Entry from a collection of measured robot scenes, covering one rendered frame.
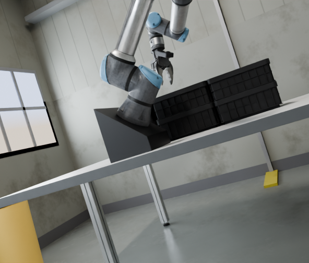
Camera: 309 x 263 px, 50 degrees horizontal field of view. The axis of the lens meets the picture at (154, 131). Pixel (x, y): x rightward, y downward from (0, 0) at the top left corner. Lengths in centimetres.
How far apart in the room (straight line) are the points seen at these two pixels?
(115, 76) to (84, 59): 296
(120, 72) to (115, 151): 33
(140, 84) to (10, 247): 191
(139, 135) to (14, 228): 179
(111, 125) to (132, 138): 10
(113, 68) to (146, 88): 16
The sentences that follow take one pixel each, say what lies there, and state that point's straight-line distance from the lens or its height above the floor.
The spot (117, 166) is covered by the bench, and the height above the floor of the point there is 68.
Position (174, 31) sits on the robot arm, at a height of 120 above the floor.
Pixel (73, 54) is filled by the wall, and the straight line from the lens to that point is 447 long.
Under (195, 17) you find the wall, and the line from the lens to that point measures 389.
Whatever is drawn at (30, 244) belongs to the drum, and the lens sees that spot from 296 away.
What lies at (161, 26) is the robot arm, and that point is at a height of 126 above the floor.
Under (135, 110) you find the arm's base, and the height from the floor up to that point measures 88.
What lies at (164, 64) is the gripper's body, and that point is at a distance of 179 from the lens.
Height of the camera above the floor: 75
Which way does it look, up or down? 1 degrees up
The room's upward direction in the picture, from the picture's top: 18 degrees counter-clockwise
